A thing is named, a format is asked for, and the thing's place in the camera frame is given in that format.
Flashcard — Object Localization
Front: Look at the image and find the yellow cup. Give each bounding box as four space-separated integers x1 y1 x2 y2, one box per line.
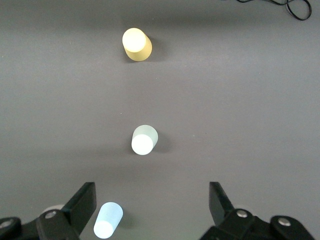
121 27 153 63

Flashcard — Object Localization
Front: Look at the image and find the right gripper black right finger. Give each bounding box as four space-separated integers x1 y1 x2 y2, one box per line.
199 181 315 240

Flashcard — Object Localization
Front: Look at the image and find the pale green cup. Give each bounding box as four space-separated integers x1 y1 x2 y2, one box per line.
130 124 159 156

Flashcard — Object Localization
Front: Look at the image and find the loose black table cable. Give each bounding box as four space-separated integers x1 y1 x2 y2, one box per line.
219 0 313 22

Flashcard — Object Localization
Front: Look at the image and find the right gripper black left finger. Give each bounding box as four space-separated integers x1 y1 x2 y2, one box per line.
0 181 97 240

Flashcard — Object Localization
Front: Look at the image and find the light blue cup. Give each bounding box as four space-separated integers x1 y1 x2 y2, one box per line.
93 201 124 240

